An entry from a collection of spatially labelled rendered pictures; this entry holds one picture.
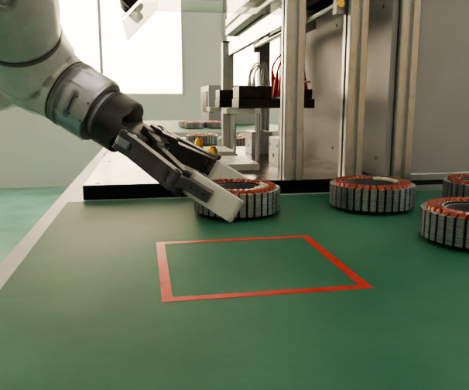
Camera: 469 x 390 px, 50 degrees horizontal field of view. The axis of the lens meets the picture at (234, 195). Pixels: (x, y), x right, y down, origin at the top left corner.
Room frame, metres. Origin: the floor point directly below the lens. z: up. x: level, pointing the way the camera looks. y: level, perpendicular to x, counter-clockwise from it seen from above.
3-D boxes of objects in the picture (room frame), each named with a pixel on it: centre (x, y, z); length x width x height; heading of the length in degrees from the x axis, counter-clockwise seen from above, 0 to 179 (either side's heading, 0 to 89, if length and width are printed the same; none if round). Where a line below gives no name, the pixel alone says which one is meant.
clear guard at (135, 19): (0.90, 0.02, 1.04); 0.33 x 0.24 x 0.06; 100
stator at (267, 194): (0.64, 0.00, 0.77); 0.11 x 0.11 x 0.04
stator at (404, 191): (0.67, -0.19, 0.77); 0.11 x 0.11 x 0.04
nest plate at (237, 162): (0.97, 0.04, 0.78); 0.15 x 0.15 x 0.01; 10
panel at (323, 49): (1.13, -0.19, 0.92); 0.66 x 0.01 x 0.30; 10
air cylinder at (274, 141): (1.00, -0.10, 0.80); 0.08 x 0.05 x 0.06; 10
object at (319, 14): (1.12, -0.11, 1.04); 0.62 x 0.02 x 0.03; 10
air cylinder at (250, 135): (1.23, -0.06, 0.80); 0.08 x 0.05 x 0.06; 10
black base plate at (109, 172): (1.09, 0.05, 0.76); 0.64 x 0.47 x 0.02; 10
